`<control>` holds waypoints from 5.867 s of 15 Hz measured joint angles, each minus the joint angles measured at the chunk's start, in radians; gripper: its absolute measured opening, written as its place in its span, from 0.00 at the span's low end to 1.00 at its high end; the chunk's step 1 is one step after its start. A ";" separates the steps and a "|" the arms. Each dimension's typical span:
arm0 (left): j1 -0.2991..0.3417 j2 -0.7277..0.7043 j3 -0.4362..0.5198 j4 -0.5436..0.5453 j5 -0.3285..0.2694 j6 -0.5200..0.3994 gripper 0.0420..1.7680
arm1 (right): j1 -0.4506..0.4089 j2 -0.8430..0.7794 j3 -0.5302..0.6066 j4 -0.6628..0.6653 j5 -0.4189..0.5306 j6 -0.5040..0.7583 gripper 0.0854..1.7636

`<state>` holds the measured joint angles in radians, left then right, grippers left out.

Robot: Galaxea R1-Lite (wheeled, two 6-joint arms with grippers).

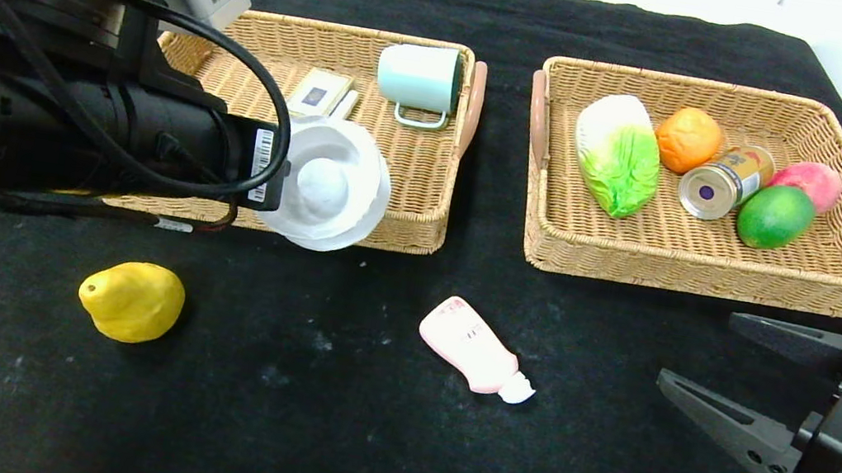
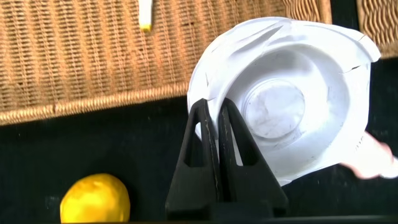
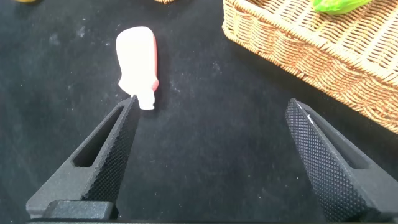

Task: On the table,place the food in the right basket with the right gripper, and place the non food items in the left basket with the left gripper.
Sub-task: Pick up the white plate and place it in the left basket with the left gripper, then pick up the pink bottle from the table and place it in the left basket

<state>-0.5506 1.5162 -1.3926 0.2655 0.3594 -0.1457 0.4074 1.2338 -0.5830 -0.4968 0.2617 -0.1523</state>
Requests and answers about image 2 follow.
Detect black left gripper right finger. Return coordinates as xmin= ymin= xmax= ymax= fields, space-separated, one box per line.
xmin=217 ymin=98 xmax=290 ymax=218

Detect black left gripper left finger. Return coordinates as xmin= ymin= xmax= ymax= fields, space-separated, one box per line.
xmin=164 ymin=98 xmax=223 ymax=220

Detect crushed white paper bowl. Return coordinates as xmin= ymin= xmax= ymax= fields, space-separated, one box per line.
xmin=186 ymin=16 xmax=382 ymax=187

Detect white marker yellow cap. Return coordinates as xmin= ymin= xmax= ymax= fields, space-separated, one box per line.
xmin=138 ymin=0 xmax=154 ymax=33

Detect yellow pear fruit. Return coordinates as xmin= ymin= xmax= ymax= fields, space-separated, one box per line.
xmin=59 ymin=173 xmax=131 ymax=224

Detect pink bottle white cap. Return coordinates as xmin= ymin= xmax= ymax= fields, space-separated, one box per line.
xmin=340 ymin=130 xmax=398 ymax=180

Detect wicker basket brown handles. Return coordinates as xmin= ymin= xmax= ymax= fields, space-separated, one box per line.
xmin=0 ymin=0 xmax=333 ymax=127
xmin=356 ymin=0 xmax=398 ymax=60

